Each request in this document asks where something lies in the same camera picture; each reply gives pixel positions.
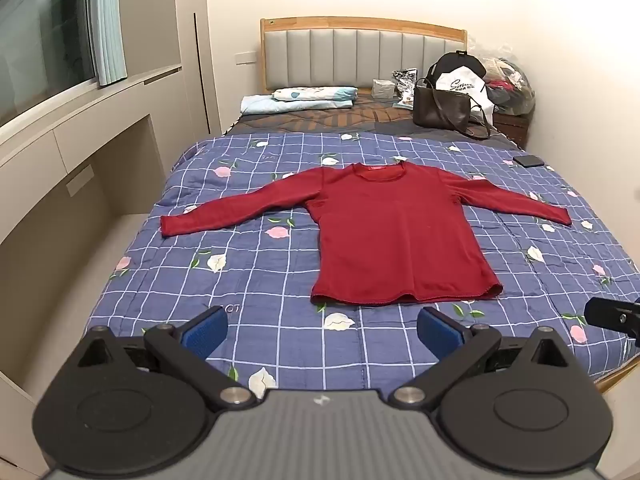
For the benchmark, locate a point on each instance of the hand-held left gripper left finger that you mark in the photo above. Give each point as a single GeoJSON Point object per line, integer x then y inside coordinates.
{"type": "Point", "coordinates": [205, 334]}

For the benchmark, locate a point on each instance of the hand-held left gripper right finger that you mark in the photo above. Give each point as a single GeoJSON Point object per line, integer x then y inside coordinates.
{"type": "Point", "coordinates": [440, 334]}

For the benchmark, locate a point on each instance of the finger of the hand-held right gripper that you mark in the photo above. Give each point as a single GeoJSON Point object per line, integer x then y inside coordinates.
{"type": "Point", "coordinates": [611, 313]}

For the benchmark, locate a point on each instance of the red long-sleeve shirt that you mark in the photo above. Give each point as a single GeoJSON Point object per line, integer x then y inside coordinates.
{"type": "Point", "coordinates": [400, 230]}

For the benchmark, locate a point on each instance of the clear plastic bag of clothes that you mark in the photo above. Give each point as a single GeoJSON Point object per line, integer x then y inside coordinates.
{"type": "Point", "coordinates": [512, 85]}

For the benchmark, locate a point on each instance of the blue checked floral quilt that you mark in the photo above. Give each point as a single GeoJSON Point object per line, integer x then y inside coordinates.
{"type": "Point", "coordinates": [250, 280]}

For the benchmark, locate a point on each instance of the black phone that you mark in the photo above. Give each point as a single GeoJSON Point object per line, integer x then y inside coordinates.
{"type": "Point", "coordinates": [529, 161]}

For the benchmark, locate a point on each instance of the beige built-in desk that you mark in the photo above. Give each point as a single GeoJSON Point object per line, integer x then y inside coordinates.
{"type": "Point", "coordinates": [75, 160]}

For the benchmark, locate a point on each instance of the brown leather handbag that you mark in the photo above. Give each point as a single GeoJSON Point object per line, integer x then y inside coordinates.
{"type": "Point", "coordinates": [440, 107]}

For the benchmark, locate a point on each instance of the brown patterned bed sheet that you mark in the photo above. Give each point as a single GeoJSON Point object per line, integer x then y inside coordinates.
{"type": "Point", "coordinates": [350, 115]}

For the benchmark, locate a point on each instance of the white printed bag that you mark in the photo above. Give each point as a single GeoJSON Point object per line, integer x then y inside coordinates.
{"type": "Point", "coordinates": [460, 87]}

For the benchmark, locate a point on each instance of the silver foil packet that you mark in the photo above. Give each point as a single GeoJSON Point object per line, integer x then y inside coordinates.
{"type": "Point", "coordinates": [406, 85]}

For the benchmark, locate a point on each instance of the clear small packet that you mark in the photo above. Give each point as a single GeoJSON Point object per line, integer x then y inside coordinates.
{"type": "Point", "coordinates": [384, 88]}

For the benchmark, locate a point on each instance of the light blue floral pillow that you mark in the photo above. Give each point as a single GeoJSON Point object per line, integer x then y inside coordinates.
{"type": "Point", "coordinates": [305, 96]}

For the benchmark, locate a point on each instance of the black backpack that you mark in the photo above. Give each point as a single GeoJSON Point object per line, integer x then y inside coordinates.
{"type": "Point", "coordinates": [457, 62]}

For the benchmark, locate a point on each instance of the padded wooden headboard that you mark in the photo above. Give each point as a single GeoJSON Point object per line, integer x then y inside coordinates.
{"type": "Point", "coordinates": [345, 55]}

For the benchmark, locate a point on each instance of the light blue curtain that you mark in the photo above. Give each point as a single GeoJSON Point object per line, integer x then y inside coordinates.
{"type": "Point", "coordinates": [107, 20]}

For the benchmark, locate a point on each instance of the window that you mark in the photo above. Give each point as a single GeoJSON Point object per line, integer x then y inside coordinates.
{"type": "Point", "coordinates": [45, 35]}

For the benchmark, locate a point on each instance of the wooden bed frame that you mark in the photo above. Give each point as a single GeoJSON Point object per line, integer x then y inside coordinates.
{"type": "Point", "coordinates": [620, 377]}

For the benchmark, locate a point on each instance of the white wall socket plate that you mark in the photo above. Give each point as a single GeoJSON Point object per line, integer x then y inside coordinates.
{"type": "Point", "coordinates": [246, 58]}

